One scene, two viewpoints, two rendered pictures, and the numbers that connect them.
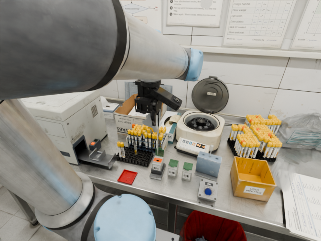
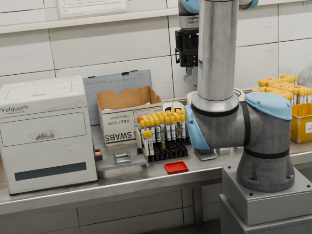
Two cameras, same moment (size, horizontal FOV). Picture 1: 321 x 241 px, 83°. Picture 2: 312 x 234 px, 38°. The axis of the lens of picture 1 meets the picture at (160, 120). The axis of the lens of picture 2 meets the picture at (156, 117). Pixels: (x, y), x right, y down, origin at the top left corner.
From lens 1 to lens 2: 1.02 m
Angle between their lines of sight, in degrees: 27
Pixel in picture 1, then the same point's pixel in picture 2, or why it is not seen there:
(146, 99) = (192, 49)
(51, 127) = (62, 124)
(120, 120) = (112, 121)
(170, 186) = (231, 158)
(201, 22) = not seen: outside the picture
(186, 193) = not seen: hidden behind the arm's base
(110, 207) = (252, 95)
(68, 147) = (85, 150)
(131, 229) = (277, 99)
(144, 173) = (192, 160)
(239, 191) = (301, 134)
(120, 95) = not seen: hidden behind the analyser
